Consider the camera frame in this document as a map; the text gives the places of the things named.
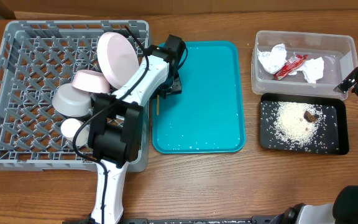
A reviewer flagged wooden chopstick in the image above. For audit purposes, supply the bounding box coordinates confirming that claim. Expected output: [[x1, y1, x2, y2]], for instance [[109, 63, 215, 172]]
[[156, 95, 160, 116]]

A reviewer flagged white tissue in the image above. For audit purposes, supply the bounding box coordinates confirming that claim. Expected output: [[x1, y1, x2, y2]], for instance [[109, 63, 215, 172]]
[[297, 57, 324, 83], [257, 44, 287, 74]]

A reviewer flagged brown food piece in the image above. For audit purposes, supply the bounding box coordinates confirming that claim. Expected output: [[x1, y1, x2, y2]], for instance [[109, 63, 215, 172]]
[[304, 111, 319, 123]]

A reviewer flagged red snack wrapper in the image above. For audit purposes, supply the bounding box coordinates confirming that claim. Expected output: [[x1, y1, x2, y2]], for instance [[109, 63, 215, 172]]
[[273, 54, 308, 80]]

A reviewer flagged large white plate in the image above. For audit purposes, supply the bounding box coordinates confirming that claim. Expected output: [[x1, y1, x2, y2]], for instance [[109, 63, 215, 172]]
[[96, 32, 139, 89]]

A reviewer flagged pile of white rice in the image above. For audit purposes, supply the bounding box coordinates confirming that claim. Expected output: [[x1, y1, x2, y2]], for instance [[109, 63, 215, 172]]
[[259, 101, 339, 154]]

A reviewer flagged small pink white bowl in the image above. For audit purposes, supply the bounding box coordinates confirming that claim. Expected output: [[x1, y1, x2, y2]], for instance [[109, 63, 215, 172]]
[[71, 70, 110, 93]]

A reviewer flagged grey bowl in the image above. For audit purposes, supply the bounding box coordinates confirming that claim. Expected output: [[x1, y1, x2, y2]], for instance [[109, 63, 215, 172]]
[[52, 83, 91, 117]]

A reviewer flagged white cup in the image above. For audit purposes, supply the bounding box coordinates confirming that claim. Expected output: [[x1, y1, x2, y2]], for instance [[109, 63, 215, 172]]
[[60, 118, 89, 147]]

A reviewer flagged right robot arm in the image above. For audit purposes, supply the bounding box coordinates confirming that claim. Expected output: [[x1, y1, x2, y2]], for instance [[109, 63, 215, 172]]
[[270, 67, 358, 223]]

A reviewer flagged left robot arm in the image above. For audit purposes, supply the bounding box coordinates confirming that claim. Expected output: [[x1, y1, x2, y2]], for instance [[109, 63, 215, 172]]
[[88, 35, 187, 223]]

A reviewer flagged clear plastic waste bin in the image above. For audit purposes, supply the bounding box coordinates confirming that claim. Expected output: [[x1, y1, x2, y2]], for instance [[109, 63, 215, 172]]
[[251, 30, 358, 100]]

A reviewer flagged grey plastic dishwasher rack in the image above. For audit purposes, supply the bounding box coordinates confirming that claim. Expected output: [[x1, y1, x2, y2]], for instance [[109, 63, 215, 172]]
[[0, 20, 152, 171]]

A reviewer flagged teal plastic serving tray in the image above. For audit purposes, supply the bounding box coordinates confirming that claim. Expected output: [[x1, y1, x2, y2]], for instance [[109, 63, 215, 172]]
[[152, 41, 246, 154]]

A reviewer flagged black rectangular tray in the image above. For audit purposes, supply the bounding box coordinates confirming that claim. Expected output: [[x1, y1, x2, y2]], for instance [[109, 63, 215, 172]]
[[259, 93, 349, 155]]

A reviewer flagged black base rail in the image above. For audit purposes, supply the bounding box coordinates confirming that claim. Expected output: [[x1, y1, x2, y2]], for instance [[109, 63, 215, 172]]
[[63, 216, 291, 224]]

